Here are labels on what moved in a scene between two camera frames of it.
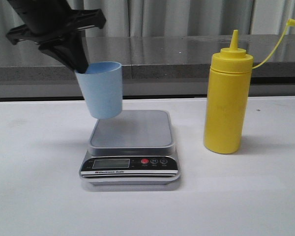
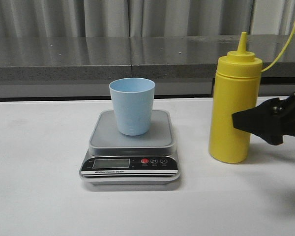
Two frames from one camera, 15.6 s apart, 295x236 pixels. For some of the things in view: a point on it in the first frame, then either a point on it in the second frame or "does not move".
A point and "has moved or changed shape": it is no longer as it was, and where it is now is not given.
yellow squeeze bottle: [230, 74] has moved or changed shape
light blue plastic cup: [102, 85] -> [133, 100]
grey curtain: [177, 18] does not move
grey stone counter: [154, 66] does not move
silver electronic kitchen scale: [136, 147] does not move
